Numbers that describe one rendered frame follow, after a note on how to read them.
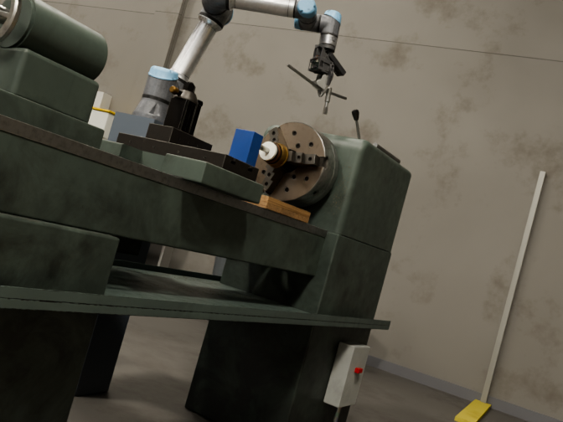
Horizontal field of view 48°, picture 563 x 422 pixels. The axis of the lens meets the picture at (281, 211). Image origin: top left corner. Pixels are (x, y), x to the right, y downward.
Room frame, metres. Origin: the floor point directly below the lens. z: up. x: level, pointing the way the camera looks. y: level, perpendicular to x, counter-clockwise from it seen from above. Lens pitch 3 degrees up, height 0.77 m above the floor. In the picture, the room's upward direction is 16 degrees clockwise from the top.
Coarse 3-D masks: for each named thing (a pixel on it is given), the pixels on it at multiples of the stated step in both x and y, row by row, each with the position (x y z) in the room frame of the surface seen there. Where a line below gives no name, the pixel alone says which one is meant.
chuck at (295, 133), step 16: (288, 128) 2.46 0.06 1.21; (304, 128) 2.43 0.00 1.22; (288, 144) 2.45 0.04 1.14; (304, 144) 2.42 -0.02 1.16; (320, 144) 2.38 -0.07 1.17; (256, 160) 2.52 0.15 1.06; (288, 176) 2.43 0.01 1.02; (304, 176) 2.40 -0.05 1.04; (320, 176) 2.37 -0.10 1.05; (272, 192) 2.46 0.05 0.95; (288, 192) 2.42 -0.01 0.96; (304, 192) 2.39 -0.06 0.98; (320, 192) 2.44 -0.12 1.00
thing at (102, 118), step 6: (96, 108) 6.16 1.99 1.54; (90, 114) 6.20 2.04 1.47; (96, 114) 6.16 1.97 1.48; (102, 114) 6.13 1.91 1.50; (108, 114) 6.11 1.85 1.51; (114, 114) 6.16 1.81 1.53; (90, 120) 6.19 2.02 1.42; (96, 120) 6.16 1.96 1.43; (102, 120) 6.13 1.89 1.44; (108, 120) 6.13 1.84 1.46; (102, 126) 6.12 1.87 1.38; (108, 126) 6.15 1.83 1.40; (108, 132) 6.17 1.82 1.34
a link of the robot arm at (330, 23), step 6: (330, 12) 2.64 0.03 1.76; (336, 12) 2.64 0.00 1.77; (324, 18) 2.64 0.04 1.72; (330, 18) 2.64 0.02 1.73; (336, 18) 2.64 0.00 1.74; (324, 24) 2.64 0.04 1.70; (330, 24) 2.64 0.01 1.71; (336, 24) 2.64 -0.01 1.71; (324, 30) 2.65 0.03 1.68; (330, 30) 2.64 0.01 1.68; (336, 30) 2.65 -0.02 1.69; (336, 36) 2.65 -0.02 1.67
